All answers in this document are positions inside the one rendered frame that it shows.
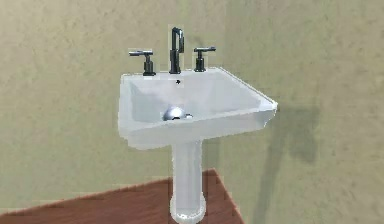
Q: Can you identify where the silver sink drain stopper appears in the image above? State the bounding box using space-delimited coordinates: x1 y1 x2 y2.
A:
162 106 194 122

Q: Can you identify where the black faucet spout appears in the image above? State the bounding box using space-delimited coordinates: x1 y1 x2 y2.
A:
168 26 185 75

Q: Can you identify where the white pedestal sink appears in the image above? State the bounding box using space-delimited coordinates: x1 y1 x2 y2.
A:
117 66 279 224

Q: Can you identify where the black faucet handle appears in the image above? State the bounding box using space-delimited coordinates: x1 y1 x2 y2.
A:
193 46 217 73
128 49 157 77

